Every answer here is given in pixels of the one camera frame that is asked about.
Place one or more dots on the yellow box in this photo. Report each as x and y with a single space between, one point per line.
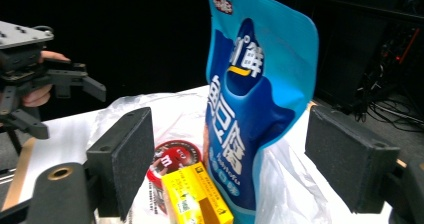
193 194

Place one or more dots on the translucent plastic bag with smiley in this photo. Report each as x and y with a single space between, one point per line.
290 184

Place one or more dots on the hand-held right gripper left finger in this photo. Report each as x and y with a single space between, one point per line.
126 164

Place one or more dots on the red round can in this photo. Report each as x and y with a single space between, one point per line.
176 155

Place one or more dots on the blue snack pouch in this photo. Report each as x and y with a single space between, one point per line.
253 117

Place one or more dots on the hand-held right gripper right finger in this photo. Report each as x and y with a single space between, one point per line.
346 157

